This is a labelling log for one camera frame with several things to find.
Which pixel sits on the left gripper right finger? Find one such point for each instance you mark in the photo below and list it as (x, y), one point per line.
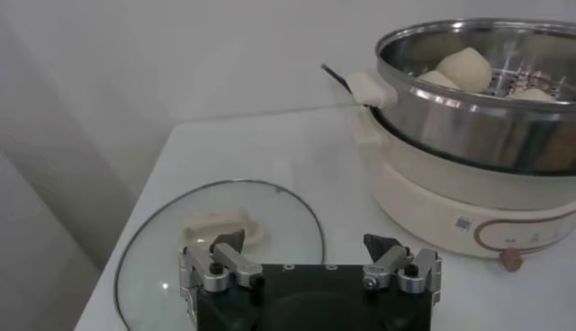
(391, 263)

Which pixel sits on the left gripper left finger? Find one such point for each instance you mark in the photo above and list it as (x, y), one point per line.
(234, 263)

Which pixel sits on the white steamed baozi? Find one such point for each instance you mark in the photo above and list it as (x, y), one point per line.
(465, 69)
(533, 95)
(429, 79)

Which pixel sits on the stainless steel steamer basket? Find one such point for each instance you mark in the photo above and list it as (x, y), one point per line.
(472, 130)

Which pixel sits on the cream electric cooker base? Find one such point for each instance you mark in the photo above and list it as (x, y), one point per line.
(427, 198)

